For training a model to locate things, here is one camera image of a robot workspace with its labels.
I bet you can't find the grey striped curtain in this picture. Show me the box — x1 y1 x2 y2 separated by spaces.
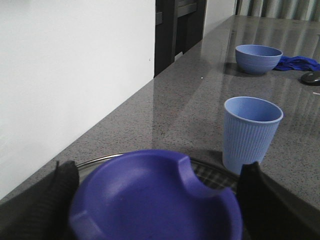
235 0 320 22

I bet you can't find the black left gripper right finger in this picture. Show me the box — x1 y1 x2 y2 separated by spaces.
236 162 320 240

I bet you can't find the black cabinet frame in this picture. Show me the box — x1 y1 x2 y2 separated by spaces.
154 0 207 76

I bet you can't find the dark blue cloth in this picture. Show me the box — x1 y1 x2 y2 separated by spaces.
274 56 320 72

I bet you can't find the light blue ribbed cup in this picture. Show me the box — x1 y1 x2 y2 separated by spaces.
222 96 284 175

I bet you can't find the black computer mouse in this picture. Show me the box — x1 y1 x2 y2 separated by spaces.
300 71 320 86

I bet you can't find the glass pot lid blue knob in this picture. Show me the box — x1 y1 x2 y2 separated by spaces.
68 149 243 240

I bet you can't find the blue ceramic bowl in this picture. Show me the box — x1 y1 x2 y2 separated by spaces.
235 44 283 75

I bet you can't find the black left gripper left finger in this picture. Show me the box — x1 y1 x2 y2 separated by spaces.
0 161 80 240

